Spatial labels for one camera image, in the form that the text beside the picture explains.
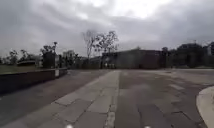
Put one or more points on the sparse leafy tree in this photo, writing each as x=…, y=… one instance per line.
x=106, y=41

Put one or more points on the bare tree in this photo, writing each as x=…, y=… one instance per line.
x=89, y=41

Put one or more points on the low dark building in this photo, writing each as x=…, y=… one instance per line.
x=138, y=59

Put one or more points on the grey stone slab plaza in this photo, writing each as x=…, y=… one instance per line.
x=138, y=96

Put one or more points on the dark tree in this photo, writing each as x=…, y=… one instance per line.
x=48, y=55

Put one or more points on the grass lawn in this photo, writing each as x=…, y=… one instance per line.
x=11, y=69

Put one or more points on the pale curved kerb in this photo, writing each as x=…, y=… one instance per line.
x=205, y=103

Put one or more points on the low dark wall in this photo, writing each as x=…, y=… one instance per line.
x=25, y=80

